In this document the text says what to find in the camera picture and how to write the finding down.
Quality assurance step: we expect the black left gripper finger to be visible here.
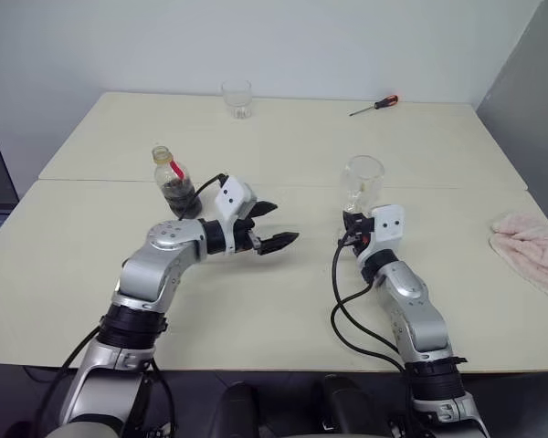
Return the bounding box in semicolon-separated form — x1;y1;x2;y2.
257;231;300;256
248;200;280;221

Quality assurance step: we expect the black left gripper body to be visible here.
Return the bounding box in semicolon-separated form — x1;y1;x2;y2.
231;213;267;255

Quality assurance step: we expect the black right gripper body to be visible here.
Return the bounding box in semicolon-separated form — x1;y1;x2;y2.
342;209;378;257

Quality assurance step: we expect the clear wine glass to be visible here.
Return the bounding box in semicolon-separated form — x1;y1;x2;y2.
337;154;386;216

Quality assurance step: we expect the small cola bottle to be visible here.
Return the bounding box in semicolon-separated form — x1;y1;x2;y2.
151;144;204;220

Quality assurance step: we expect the clear glass tumbler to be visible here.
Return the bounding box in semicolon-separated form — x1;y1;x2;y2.
220;78;253;121

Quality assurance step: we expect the red and black screwdriver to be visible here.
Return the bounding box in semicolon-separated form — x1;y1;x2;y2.
348;93;400;118

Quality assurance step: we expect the pink fluffy towel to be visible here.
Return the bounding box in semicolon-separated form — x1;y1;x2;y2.
489;210;548;303

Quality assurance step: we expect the dark rounded shape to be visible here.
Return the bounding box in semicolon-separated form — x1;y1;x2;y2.
216;381;259;438
318;373;395;438

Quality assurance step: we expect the grey partition panel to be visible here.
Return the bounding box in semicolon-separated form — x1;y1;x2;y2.
472;0;548;229

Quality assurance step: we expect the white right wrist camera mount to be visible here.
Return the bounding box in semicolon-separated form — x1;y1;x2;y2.
366;204;406;253

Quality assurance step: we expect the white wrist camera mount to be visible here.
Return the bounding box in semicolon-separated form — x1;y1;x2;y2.
366;204;406;253
213;174;259;255

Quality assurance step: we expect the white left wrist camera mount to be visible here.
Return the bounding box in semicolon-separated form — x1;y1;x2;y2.
213;174;259;255

